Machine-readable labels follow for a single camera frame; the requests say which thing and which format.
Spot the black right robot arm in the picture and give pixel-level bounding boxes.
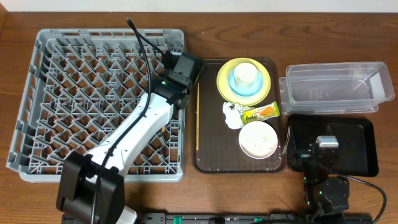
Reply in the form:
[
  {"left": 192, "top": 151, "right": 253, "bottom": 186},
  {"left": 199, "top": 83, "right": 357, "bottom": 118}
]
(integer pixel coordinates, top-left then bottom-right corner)
[{"left": 295, "top": 139, "right": 349, "bottom": 222}]

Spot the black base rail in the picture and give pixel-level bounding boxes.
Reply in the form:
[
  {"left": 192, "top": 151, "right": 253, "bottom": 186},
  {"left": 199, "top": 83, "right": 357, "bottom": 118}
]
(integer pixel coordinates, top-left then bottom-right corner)
[{"left": 62, "top": 212, "right": 374, "bottom": 224}]

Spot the yellow plate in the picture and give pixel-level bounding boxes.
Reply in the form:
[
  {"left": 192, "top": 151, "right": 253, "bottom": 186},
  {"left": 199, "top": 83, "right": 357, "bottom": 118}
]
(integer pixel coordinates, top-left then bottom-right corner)
[{"left": 216, "top": 58, "right": 271, "bottom": 106}]

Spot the light blue bowl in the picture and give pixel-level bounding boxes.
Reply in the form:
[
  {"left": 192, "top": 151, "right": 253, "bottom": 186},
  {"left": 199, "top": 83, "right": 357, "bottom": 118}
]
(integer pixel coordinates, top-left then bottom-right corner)
[{"left": 228, "top": 69, "right": 263, "bottom": 97}]

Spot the clear plastic bin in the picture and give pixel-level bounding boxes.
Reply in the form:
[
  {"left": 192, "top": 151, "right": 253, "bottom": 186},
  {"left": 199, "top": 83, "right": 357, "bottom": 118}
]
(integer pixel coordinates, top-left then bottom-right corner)
[{"left": 279, "top": 62, "right": 395, "bottom": 115}]

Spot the Apollo snack wrapper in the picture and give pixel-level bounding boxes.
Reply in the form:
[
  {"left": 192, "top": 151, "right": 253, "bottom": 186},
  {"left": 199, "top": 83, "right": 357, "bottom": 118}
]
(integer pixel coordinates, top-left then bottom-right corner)
[{"left": 241, "top": 101, "right": 280, "bottom": 124}]

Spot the brown serving tray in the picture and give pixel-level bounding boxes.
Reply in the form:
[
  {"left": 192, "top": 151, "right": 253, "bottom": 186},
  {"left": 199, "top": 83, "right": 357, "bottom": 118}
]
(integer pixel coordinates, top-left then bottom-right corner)
[{"left": 192, "top": 59, "right": 285, "bottom": 174}]

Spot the grey dishwasher rack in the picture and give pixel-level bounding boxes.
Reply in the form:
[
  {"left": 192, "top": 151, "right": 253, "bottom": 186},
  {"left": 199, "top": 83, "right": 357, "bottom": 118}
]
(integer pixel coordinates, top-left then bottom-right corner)
[{"left": 6, "top": 29, "right": 185, "bottom": 182}]

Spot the black tray bin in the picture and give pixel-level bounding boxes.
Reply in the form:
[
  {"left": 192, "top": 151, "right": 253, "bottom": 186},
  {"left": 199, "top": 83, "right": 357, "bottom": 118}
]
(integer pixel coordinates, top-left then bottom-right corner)
[{"left": 285, "top": 114, "right": 379, "bottom": 177}]

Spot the cream cup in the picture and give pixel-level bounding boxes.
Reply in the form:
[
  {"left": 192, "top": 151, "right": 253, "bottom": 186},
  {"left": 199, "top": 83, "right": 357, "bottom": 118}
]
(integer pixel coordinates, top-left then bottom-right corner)
[{"left": 233, "top": 63, "right": 257, "bottom": 88}]

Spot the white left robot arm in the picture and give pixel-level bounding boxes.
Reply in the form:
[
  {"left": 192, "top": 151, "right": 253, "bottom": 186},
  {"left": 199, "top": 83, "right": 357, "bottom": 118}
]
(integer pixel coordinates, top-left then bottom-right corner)
[{"left": 56, "top": 52, "right": 205, "bottom": 223}]

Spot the crumpled white tissue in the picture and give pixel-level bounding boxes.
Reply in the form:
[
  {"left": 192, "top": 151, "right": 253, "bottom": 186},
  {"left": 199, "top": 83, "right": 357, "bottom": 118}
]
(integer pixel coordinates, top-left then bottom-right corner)
[{"left": 222, "top": 102, "right": 251, "bottom": 129}]

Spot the white small plate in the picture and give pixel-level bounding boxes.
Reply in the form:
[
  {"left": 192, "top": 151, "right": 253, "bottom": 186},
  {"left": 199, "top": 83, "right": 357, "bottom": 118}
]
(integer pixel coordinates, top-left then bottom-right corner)
[{"left": 238, "top": 121, "right": 279, "bottom": 159}]

